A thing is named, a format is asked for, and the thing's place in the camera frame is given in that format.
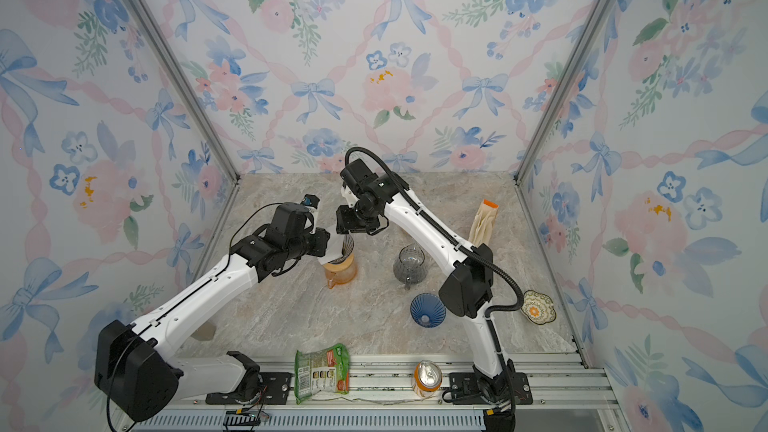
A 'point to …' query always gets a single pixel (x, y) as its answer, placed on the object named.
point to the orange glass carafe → (341, 273)
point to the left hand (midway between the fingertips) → (327, 232)
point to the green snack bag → (322, 371)
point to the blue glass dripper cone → (428, 310)
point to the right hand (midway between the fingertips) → (343, 227)
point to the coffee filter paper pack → (484, 222)
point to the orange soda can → (427, 378)
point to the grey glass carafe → (410, 269)
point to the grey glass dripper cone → (347, 250)
